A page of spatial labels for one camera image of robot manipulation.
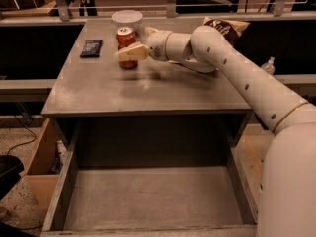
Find grey cabinet with drawers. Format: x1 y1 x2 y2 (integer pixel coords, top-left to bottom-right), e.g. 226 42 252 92
42 19 252 144

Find metal railing with posts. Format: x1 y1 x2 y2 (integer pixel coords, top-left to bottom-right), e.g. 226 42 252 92
0 0 316 20

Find black floor cable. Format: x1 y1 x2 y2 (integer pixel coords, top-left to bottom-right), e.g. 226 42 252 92
6 114 38 156

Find black object at left edge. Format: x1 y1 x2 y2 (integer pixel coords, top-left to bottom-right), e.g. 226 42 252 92
0 155 24 200

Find red coke can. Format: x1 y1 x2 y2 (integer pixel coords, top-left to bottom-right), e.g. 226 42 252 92
116 26 138 70

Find bottle in cardboard box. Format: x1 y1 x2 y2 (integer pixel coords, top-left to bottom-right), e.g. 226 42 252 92
48 140 67 174

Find dark blue snack packet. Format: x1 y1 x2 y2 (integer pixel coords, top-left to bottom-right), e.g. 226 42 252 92
80 39 103 58

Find open grey top drawer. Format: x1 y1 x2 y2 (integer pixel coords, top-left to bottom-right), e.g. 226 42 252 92
40 115 258 237

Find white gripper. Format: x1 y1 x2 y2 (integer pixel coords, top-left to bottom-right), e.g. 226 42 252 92
115 27 172 61

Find cardboard box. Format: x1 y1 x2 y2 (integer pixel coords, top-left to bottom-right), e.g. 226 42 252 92
26 118 62 209

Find white bowl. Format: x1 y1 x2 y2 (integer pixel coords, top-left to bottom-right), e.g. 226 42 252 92
112 10 143 33

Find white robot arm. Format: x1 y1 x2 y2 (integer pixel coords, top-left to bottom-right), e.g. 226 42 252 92
116 26 316 237

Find yellow brown chip bag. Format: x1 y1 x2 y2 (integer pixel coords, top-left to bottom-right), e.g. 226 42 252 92
202 17 250 45

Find clear sanitizer pump bottle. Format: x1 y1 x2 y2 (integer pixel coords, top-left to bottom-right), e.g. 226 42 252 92
261 57 276 75

